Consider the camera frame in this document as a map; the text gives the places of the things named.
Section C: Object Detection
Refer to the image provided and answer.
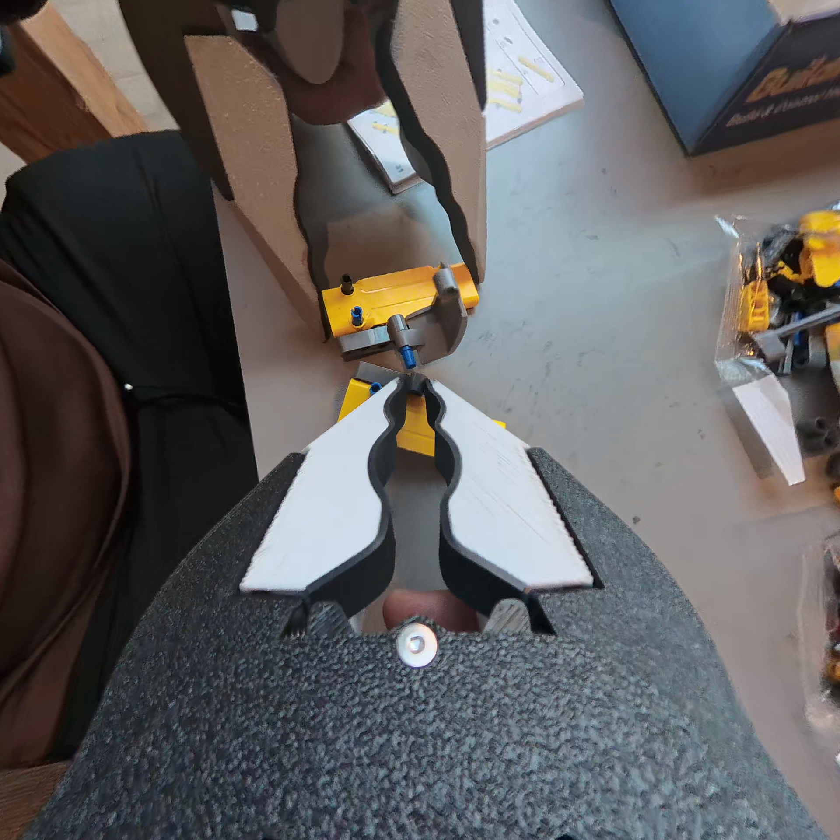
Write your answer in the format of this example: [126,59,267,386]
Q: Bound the small clear bag yellow parts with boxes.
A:
[714,210,840,487]

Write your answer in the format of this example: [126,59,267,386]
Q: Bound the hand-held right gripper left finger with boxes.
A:
[239,378,406,616]

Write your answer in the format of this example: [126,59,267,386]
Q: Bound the open instruction booklet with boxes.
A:
[346,0,585,196]

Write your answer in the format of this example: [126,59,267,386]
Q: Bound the person's left hand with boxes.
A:
[287,7,396,127]

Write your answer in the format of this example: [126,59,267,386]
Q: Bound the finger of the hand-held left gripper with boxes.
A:
[376,0,489,284]
[182,35,324,339]

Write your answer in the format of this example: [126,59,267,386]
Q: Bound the yellow panel with curved grey panel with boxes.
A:
[319,261,481,371]

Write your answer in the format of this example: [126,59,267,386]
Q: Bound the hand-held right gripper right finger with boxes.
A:
[425,381,597,635]

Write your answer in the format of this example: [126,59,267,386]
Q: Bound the blue cardboard kit box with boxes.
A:
[607,0,840,157]

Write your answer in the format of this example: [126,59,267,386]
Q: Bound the person's black trousers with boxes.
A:
[0,131,260,762]

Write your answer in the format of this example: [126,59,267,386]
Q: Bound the grey desk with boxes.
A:
[213,0,840,788]

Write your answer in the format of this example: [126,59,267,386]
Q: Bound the clear bag black red parts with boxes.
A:
[801,535,840,765]

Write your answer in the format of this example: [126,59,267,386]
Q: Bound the yellow panel with grey beam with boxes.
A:
[336,360,508,458]

